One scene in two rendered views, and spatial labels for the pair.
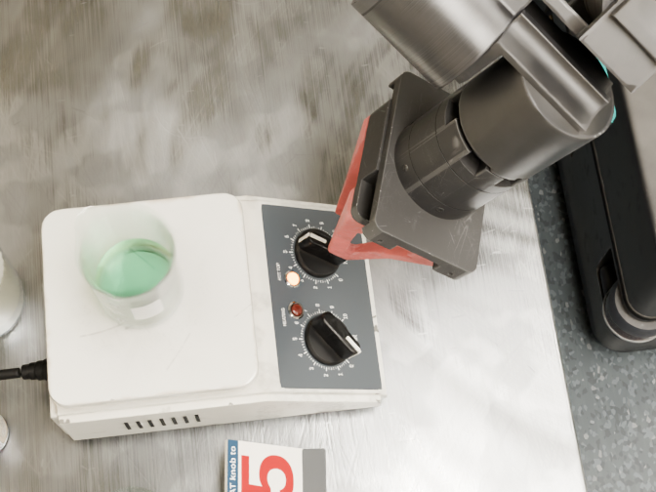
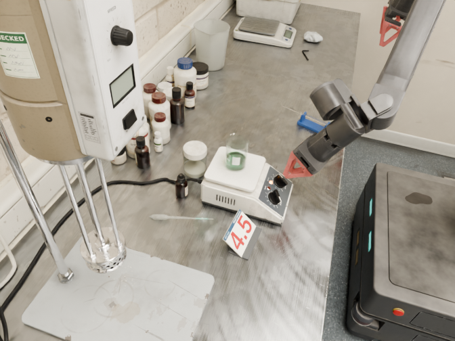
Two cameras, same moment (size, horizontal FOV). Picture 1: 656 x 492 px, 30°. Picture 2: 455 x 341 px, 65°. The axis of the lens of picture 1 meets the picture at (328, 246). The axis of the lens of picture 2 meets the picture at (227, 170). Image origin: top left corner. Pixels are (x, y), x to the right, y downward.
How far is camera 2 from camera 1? 0.41 m
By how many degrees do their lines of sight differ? 30
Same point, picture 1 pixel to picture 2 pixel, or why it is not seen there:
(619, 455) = not seen: outside the picture
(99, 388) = (216, 177)
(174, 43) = (262, 145)
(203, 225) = (254, 160)
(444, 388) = (299, 229)
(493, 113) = (334, 123)
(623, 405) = not seen: outside the picture
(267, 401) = (253, 200)
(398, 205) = (305, 149)
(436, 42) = (326, 102)
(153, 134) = not seen: hidden behind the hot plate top
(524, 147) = (339, 131)
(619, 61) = (367, 111)
